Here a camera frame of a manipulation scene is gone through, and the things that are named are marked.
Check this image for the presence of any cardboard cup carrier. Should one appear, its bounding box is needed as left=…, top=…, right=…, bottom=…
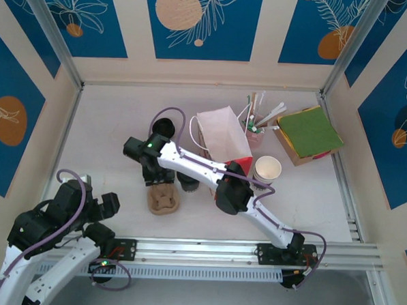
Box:
left=147, top=182, right=182, bottom=217

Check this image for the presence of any red and white paper bag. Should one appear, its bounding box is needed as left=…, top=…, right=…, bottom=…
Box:
left=185, top=102, right=257, bottom=203

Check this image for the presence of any white paper coffee cup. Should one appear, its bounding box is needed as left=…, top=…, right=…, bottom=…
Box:
left=251, top=154, right=284, bottom=194

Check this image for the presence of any pink straw holder cup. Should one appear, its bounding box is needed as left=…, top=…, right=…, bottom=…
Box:
left=240, top=118, right=266, bottom=151

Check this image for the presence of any thin green straw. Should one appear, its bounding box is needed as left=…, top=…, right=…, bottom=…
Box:
left=244, top=95, right=254, bottom=124

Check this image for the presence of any cardboard napkin box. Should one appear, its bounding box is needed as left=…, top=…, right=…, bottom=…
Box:
left=273, top=103, right=346, bottom=169

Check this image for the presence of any stack of green napkins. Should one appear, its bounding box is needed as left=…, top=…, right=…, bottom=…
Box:
left=275, top=104, right=346, bottom=161

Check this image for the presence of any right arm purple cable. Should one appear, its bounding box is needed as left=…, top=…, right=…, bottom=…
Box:
left=143, top=105, right=336, bottom=292

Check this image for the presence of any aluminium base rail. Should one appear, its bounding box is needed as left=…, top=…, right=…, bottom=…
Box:
left=37, top=224, right=387, bottom=280

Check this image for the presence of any white slotted cable duct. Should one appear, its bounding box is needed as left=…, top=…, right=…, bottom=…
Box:
left=36, top=257, right=284, bottom=289

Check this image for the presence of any aluminium frame post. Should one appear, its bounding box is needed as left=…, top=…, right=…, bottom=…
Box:
left=319, top=0, right=393, bottom=103
left=12, top=0, right=90, bottom=91

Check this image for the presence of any aluminium side rail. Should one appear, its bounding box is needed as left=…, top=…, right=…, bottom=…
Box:
left=313, top=93, right=374, bottom=244

